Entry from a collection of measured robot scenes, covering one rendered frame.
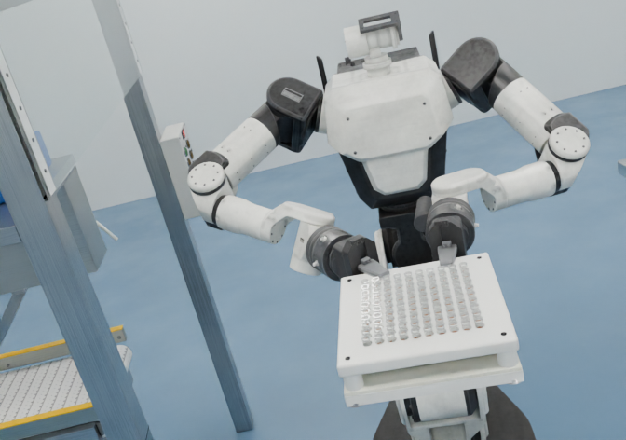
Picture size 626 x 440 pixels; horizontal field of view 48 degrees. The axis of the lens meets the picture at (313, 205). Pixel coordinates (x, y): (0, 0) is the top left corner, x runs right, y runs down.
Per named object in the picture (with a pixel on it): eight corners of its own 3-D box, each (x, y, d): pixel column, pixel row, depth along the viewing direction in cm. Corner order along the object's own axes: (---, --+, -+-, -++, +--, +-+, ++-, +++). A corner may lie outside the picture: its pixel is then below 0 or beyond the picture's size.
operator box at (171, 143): (207, 196, 235) (183, 121, 225) (203, 215, 219) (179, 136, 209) (189, 199, 235) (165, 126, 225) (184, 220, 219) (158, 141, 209)
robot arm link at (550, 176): (501, 222, 142) (586, 195, 145) (512, 194, 134) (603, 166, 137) (478, 180, 148) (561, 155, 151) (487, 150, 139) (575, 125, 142)
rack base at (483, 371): (524, 381, 96) (522, 366, 95) (347, 407, 100) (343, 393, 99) (493, 287, 118) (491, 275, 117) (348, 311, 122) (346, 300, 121)
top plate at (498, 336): (520, 350, 94) (518, 338, 93) (339, 378, 98) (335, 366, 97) (489, 261, 116) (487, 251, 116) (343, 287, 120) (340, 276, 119)
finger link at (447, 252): (436, 268, 114) (438, 250, 120) (456, 266, 114) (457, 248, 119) (435, 259, 114) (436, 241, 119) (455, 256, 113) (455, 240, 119)
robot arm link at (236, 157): (167, 171, 148) (239, 106, 156) (185, 210, 157) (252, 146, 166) (204, 195, 142) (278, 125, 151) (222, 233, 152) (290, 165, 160)
